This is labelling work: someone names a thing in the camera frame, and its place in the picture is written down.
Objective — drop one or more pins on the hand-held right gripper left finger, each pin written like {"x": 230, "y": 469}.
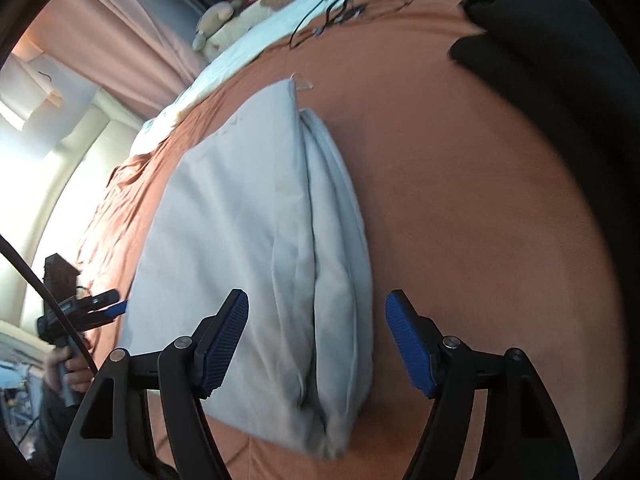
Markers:
{"x": 222, "y": 345}

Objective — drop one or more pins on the light beige pants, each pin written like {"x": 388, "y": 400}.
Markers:
{"x": 225, "y": 210}

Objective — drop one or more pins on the white quilt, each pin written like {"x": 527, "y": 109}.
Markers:
{"x": 280, "y": 25}

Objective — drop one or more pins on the black garment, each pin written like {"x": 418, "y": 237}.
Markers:
{"x": 540, "y": 50}

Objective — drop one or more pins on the clear plastic hanger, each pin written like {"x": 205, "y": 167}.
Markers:
{"x": 302, "y": 82}

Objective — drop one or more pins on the pink curtain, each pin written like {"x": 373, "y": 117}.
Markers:
{"x": 125, "y": 35}

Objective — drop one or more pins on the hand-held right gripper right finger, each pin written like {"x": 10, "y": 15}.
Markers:
{"x": 410, "y": 345}

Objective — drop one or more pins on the beige plush toy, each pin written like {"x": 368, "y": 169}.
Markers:
{"x": 215, "y": 22}

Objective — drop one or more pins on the orange bed sheet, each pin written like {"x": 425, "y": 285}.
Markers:
{"x": 475, "y": 235}

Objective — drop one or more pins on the plush toy with brown patches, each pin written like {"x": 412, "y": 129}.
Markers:
{"x": 260, "y": 10}

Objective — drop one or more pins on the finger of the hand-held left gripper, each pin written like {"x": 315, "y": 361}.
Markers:
{"x": 117, "y": 308}
{"x": 102, "y": 297}

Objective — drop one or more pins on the person's left hand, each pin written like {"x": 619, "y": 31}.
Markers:
{"x": 77, "y": 372}

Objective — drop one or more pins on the cream padded headboard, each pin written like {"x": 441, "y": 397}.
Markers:
{"x": 60, "y": 185}

